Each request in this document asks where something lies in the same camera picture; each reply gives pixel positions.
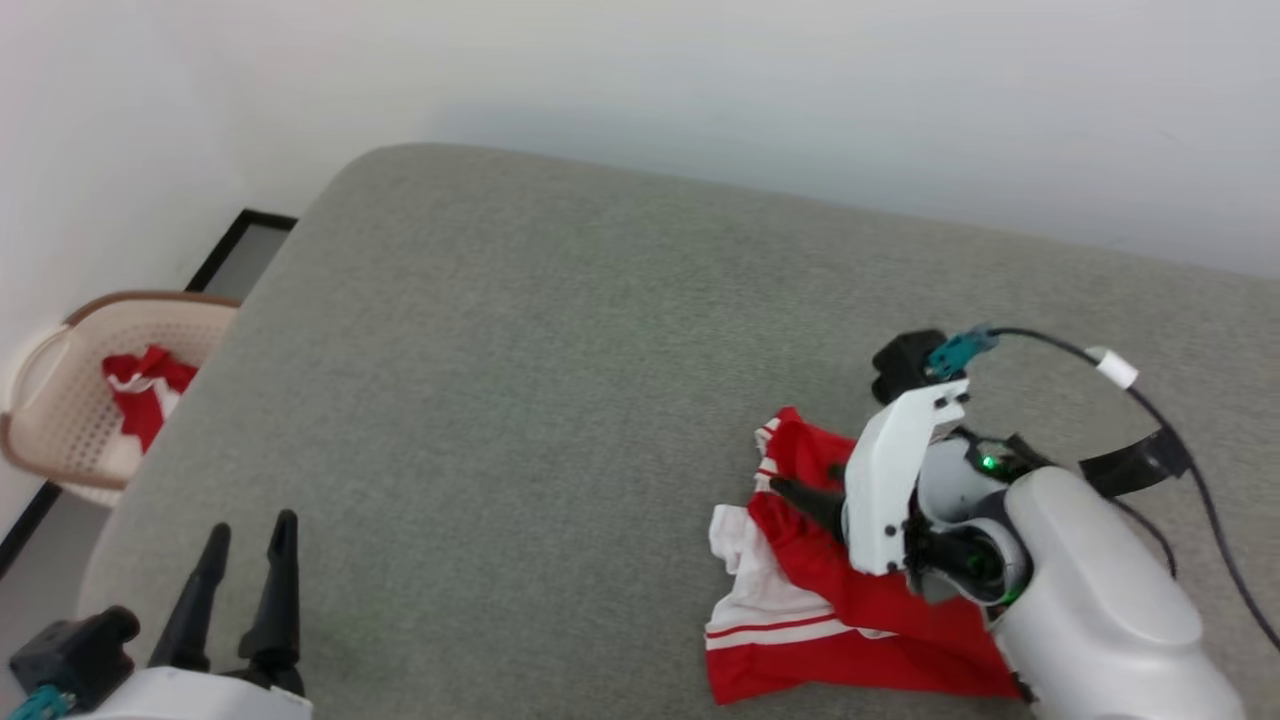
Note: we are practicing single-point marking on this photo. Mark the teal left camera connector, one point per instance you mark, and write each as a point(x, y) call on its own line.
point(32, 704)

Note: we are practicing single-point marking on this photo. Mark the teal right camera connector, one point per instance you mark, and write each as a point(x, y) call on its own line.
point(960, 352)

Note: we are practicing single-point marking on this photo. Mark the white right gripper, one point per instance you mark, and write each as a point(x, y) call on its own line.
point(885, 480)

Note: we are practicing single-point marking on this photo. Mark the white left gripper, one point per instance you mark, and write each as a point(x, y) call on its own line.
point(190, 698)

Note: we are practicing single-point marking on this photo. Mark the teal camera connector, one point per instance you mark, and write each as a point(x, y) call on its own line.
point(32, 704)
point(960, 352)

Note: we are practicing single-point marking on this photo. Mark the beige perforated laundry basket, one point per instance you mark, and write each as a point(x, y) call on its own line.
point(60, 430)

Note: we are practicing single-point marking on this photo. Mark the black framed floor panel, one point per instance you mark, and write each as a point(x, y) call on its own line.
point(245, 255)

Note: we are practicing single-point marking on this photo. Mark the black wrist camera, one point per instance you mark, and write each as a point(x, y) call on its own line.
point(905, 365)
point(75, 650)

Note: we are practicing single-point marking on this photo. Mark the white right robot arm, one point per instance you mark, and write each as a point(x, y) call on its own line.
point(1100, 600)

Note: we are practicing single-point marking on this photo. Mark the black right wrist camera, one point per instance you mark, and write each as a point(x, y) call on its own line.
point(905, 365)

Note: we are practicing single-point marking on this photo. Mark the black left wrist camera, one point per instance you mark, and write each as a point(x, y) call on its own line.
point(75, 650)

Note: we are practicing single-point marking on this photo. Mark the red and white garment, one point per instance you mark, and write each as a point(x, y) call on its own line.
point(850, 630)

